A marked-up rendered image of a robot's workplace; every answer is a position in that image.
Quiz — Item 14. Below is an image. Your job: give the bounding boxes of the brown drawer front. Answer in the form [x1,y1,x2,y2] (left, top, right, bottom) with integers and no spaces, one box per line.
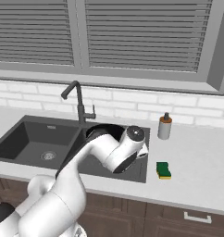
[144,201,224,237]

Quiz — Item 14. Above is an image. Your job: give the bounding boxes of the black pan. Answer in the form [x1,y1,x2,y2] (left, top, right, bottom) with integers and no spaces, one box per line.
[85,122,127,143]

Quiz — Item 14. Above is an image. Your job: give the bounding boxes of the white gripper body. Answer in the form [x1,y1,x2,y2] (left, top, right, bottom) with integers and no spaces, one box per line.
[137,142,150,159]

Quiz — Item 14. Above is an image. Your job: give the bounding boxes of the grey soap dispenser bottle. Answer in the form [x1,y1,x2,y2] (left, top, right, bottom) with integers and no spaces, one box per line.
[156,111,173,141]

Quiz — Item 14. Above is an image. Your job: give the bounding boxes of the white drawer handle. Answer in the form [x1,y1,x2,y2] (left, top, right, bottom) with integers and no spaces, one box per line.
[182,210,213,225]

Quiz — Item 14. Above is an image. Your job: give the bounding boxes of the brown cupboard front panel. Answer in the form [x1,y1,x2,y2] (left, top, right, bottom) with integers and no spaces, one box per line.
[0,176,149,237]

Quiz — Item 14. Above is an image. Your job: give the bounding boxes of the dark grey tap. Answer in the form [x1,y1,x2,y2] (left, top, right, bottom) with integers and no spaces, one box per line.
[60,80,97,125]

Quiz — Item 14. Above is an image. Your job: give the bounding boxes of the grey window with blinds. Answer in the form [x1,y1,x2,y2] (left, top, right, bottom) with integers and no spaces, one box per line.
[0,0,224,97]

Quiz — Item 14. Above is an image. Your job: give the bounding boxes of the dark grey sink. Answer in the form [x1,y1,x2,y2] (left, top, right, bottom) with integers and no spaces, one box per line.
[0,115,152,184]

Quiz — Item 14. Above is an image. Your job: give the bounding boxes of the green and yellow sponge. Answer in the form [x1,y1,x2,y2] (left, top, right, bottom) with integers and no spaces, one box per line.
[156,161,173,181]

